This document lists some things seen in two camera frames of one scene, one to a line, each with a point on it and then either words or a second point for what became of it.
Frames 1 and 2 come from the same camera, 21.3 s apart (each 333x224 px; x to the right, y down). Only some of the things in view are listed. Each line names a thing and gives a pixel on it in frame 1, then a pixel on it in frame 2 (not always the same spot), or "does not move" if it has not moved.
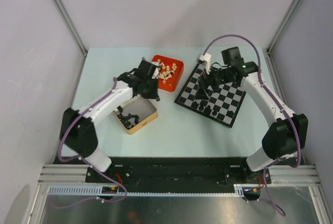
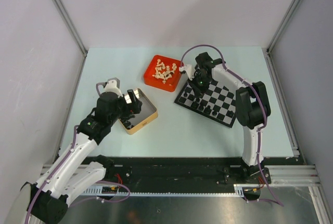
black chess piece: [207, 109] does not move
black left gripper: [154, 94] -> [133, 107]
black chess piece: [195, 104] does not move
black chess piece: [230, 114] does not move
